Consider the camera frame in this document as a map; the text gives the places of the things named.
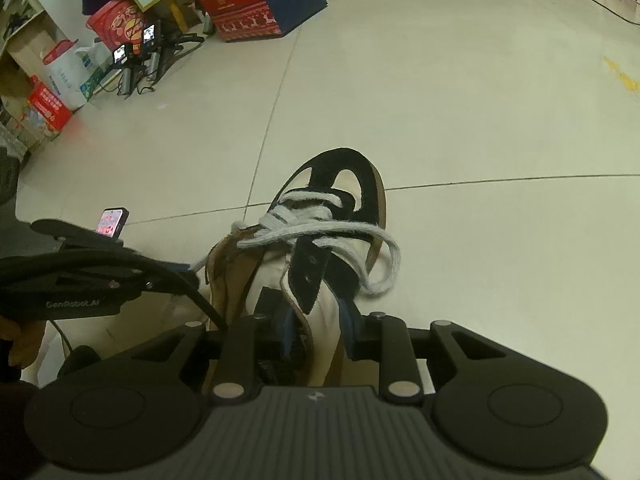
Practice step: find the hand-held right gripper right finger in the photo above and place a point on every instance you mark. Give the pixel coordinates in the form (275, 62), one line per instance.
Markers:
(350, 330)

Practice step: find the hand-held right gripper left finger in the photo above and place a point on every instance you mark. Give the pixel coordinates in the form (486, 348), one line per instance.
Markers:
(287, 332)

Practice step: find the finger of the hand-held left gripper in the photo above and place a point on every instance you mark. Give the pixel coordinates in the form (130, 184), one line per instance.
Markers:
(75, 235)
(182, 276)

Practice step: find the grey shoelace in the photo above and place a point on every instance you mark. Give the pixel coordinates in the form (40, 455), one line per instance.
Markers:
(325, 234)

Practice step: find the black and beige shoe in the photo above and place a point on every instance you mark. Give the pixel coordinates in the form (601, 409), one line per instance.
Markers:
(340, 160)

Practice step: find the person's left hand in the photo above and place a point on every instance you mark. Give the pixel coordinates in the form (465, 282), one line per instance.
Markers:
(22, 340)

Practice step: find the black smartphone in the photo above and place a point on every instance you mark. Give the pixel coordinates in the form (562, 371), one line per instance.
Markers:
(111, 221)

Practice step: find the black printed cloth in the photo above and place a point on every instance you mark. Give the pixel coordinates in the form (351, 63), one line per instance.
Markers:
(80, 357)

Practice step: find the small red carton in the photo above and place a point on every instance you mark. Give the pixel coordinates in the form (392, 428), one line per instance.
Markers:
(50, 107)

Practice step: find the white plastic bag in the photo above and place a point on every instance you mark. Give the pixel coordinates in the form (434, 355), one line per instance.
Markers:
(65, 75)

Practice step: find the brown cardboard box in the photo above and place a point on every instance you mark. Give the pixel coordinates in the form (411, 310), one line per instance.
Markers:
(35, 45)

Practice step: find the red snack box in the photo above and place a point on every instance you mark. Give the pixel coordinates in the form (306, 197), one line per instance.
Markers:
(117, 22)

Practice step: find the red and blue gift box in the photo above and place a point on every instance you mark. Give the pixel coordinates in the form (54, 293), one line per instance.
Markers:
(240, 5)

